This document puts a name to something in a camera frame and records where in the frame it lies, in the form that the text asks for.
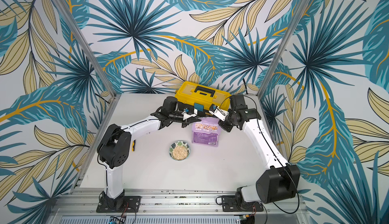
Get purple oats bag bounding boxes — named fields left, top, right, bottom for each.
left=191, top=117, right=221, bottom=147

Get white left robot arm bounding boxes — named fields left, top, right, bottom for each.
left=97, top=96, right=201, bottom=212

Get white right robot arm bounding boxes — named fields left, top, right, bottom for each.
left=209, top=95, right=300, bottom=204

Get green leaf pattern bowl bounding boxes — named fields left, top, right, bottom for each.
left=169, top=140, right=190, bottom=161

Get yellow and black toolbox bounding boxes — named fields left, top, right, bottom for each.
left=175, top=81, right=231, bottom=117

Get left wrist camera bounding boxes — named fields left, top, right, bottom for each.
left=182, top=107, right=198, bottom=121

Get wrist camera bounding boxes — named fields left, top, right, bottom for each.
left=182, top=107, right=198, bottom=121
left=209, top=104, right=229, bottom=122

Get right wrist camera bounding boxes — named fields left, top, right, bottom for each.
left=209, top=104, right=229, bottom=122

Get yellow handled pliers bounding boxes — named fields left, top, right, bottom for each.
left=131, top=141, right=136, bottom=152

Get aluminium corner post left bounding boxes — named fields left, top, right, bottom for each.
left=41, top=0, right=118, bottom=98

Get aluminium corner post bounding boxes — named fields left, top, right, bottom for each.
left=41, top=0, right=118, bottom=98
left=257, top=0, right=310, bottom=100

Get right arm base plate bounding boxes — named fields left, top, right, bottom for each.
left=216, top=195, right=264, bottom=212

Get aluminium front rail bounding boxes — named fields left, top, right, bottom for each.
left=47, top=188, right=313, bottom=224

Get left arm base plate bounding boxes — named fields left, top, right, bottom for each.
left=96, top=195, right=141, bottom=213

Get aluminium corner post right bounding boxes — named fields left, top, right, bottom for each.
left=257, top=0, right=310, bottom=100

